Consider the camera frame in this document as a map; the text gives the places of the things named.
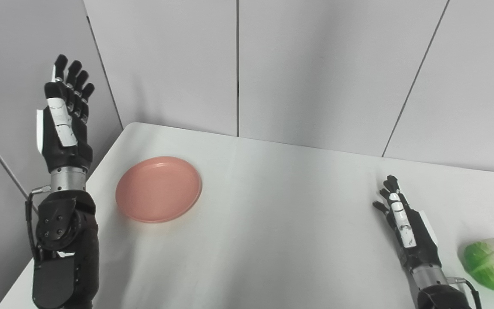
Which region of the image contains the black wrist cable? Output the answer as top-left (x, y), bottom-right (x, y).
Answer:
top-left (448, 277), bottom-right (482, 309)
top-left (25, 185), bottom-right (51, 261)

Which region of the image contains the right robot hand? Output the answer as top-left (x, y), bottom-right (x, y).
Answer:
top-left (373, 175), bottom-right (441, 273)

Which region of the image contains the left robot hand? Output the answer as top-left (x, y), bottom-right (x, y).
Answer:
top-left (36, 55), bottom-right (95, 173)

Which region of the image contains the pink round plate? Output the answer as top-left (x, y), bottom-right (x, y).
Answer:
top-left (115, 156), bottom-right (202, 224)

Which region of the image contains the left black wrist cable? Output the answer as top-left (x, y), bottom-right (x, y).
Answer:
top-left (25, 185), bottom-right (51, 261)

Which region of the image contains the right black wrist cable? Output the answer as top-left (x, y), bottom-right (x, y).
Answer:
top-left (448, 277), bottom-right (482, 309)

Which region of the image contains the green white cabbage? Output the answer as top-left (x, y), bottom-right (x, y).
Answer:
top-left (458, 238), bottom-right (494, 294)

